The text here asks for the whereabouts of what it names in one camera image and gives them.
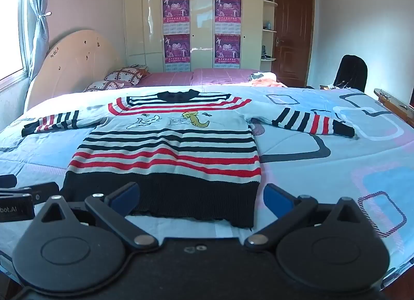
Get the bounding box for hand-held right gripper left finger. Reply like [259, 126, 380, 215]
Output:
[32, 182, 160, 251]

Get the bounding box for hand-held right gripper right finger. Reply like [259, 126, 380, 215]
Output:
[244, 184, 366, 251]

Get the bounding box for striped knit sweater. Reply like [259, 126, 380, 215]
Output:
[21, 90, 356, 228]

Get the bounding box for pile of pink clothes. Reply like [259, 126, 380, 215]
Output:
[247, 72, 288, 89]

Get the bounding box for light blue patterned blanket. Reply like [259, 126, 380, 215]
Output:
[0, 85, 414, 289]

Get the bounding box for pink bed sheet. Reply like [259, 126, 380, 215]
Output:
[129, 68, 288, 89]

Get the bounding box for cream rounded headboard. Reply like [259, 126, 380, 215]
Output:
[24, 30, 125, 113]

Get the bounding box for light blue curtain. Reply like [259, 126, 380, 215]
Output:
[19, 0, 51, 81]

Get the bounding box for black chair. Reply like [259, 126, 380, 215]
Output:
[333, 55, 368, 93]

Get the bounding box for window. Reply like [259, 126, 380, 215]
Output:
[0, 0, 26, 81]

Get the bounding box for brown wooden door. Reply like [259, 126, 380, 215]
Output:
[271, 0, 315, 89]

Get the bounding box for cream corner shelves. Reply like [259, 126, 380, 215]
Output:
[261, 0, 279, 61]

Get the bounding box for cream wardrobe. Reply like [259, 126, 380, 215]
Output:
[123, 0, 332, 73]

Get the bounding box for purple wall poster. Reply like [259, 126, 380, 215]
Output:
[215, 0, 242, 34]
[162, 0, 190, 34]
[215, 34, 241, 69]
[164, 34, 191, 73]

